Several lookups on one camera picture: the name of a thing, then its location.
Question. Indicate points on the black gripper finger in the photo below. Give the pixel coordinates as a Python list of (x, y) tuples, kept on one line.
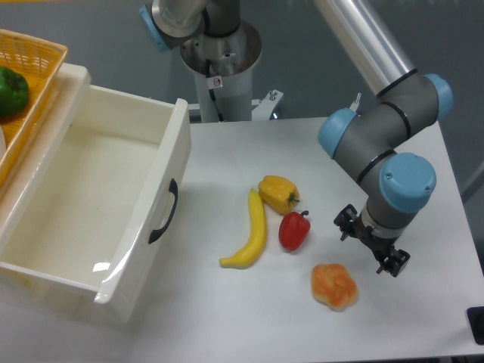
[(345, 221), (392, 261)]

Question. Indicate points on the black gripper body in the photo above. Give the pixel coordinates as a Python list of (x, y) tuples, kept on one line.
[(373, 236)]

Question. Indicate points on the round orange knotted bread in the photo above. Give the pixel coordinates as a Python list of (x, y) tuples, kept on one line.
[(333, 285)]

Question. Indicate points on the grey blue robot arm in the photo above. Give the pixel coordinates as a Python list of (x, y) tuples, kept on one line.
[(398, 185)]

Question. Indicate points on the red bell pepper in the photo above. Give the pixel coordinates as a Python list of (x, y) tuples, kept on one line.
[(293, 230)]

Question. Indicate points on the yellow bell pepper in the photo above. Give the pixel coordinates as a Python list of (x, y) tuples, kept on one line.
[(279, 193)]

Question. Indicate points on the yellow banana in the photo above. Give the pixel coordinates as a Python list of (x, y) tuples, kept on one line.
[(250, 252)]

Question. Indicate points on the black object at table edge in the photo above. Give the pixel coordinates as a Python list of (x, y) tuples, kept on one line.
[(475, 317)]

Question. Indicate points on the white plastic drawer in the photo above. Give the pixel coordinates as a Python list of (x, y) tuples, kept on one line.
[(122, 160)]

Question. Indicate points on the white drawer cabinet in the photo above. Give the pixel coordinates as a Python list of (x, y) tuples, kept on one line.
[(30, 246)]

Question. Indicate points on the orange woven basket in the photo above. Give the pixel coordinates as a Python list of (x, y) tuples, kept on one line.
[(37, 61)]

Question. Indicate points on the green bell pepper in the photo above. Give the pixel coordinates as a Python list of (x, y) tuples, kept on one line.
[(14, 92)]

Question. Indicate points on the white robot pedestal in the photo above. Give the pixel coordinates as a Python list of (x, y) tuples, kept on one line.
[(223, 76)]

